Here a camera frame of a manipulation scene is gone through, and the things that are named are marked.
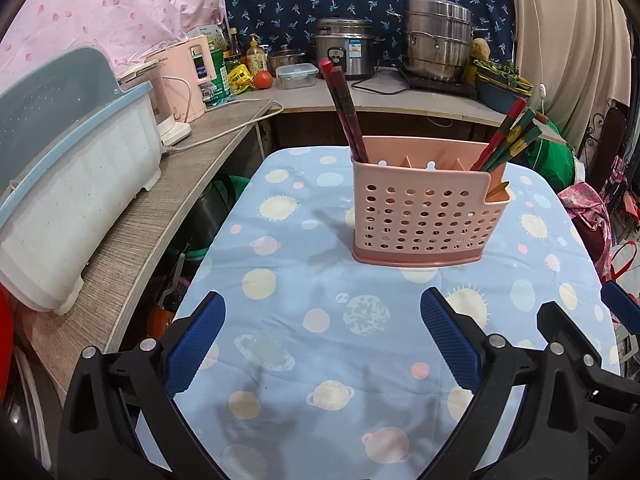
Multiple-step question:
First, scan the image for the bright red chopstick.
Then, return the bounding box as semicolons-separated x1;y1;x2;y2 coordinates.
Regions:
319;58;363;162

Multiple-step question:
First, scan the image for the blue patterned tablecloth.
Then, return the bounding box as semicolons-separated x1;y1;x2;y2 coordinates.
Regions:
175;146;620;479

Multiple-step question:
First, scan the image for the pink floral curtain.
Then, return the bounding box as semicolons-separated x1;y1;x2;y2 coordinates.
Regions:
1;0;224;88

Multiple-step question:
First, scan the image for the pink perforated utensil holder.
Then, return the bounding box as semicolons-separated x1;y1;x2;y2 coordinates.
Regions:
352;136;510;268

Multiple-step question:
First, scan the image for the glass food container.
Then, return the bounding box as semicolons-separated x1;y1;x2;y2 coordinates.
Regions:
276;63;319;90

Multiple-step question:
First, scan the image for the pink floral cloth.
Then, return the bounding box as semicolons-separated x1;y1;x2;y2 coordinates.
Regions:
558;182;613;283

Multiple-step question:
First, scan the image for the yellow soap bottle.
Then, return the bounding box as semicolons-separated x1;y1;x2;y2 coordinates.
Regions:
246;34;268;76

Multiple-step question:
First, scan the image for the dark maroon chopstick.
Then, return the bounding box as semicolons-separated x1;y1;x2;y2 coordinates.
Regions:
331;66;369;164

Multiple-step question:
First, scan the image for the yellow snack packet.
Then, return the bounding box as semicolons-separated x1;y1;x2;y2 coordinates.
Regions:
228;63;254;96

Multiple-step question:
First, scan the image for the steel rice cooker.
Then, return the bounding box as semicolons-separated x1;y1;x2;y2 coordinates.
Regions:
314;18;376;79

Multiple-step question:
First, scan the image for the dark blue planter tray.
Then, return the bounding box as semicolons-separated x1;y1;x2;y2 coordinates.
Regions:
473;60;533;114

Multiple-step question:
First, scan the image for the green bag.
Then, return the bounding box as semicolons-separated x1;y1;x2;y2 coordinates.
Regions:
521;136;575;194

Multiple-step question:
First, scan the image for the teal dish rack lid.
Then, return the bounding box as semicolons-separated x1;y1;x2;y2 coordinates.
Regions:
1;47;122;195

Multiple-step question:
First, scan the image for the blue floral backsplash cloth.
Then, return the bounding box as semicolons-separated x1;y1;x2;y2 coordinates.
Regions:
224;0;515;63

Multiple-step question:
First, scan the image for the red tomato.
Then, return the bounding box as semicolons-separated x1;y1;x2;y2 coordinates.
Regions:
253;70;273;90

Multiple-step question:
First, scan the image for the large steel stockpot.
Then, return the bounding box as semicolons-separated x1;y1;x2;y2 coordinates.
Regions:
402;0;474;82

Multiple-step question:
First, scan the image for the green label bottle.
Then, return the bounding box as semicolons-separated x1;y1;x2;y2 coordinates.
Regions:
201;25;231;107

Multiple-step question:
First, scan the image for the small lidded steel pot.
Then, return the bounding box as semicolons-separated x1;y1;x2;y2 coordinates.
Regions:
267;44;306;76

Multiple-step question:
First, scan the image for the wooden counter shelf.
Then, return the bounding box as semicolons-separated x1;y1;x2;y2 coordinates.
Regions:
14;66;507;396

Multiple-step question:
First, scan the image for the green chopstick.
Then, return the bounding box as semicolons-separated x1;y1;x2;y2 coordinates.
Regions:
487;125;541;172
480;107;536;172

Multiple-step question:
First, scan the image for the white dish rack bin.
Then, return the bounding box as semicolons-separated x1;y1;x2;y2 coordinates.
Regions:
1;84;162;315

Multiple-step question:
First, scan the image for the pink electric kettle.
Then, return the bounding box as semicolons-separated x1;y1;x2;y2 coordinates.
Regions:
144;35;214;122

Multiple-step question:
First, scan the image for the red chopstick dark band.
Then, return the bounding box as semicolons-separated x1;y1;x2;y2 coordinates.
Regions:
470;98;526;171

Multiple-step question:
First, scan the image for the beige curtain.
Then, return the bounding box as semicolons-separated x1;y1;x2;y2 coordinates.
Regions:
514;0;631;148

